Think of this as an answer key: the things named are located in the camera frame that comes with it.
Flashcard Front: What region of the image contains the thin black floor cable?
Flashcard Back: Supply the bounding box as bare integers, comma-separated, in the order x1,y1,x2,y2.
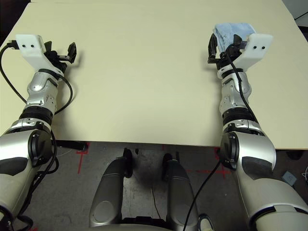
150,188,162,219

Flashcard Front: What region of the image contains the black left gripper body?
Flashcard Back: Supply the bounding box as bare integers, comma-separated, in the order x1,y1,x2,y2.
46,50,73,73

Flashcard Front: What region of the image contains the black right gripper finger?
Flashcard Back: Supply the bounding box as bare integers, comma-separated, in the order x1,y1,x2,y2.
207,33,219,61
231,34,243,52

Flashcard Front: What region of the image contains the robot waist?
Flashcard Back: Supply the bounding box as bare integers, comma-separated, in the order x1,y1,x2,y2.
88,216,200,231

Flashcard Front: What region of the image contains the light blue towel white trim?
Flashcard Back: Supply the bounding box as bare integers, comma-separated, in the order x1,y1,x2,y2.
213,22,257,58

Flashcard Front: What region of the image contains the black metal bar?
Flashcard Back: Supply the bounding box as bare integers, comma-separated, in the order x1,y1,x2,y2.
293,8,308,21

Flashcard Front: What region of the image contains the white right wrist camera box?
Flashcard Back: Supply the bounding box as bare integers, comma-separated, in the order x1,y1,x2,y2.
216,33,274,79

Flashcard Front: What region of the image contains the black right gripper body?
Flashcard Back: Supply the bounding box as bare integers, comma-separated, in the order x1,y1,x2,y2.
207,51,242,71

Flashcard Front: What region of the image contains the grey blue paper piece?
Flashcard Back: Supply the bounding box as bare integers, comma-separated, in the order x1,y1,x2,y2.
282,171,298,186

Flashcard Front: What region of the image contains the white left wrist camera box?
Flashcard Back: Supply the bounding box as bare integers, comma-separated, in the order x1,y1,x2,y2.
15,34,66,78

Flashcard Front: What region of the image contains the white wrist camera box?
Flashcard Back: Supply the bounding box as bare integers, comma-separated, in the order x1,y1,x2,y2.
15,34,66,78
216,33,274,79

